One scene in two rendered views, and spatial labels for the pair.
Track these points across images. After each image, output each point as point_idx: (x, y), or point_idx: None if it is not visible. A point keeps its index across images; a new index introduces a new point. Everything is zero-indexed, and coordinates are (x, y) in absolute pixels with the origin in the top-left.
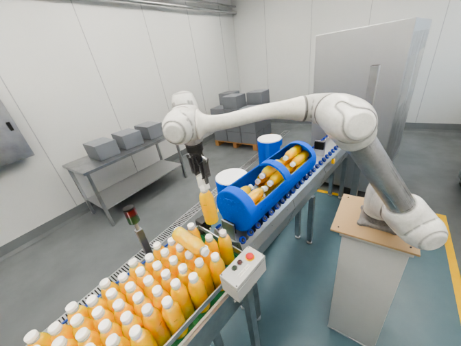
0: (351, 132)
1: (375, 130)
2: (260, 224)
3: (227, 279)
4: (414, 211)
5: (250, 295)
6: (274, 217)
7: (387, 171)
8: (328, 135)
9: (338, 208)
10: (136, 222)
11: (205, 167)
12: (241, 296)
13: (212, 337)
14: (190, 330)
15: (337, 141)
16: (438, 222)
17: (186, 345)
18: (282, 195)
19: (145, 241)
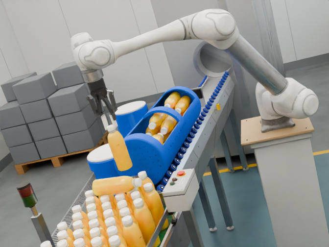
0: (222, 29)
1: (236, 28)
2: (172, 173)
3: (171, 190)
4: (288, 86)
5: (194, 218)
6: (181, 167)
7: (257, 57)
8: (208, 40)
9: (241, 130)
10: (36, 202)
11: (112, 99)
12: (189, 203)
13: None
14: None
15: (216, 41)
16: (306, 89)
17: None
18: (181, 138)
19: (46, 230)
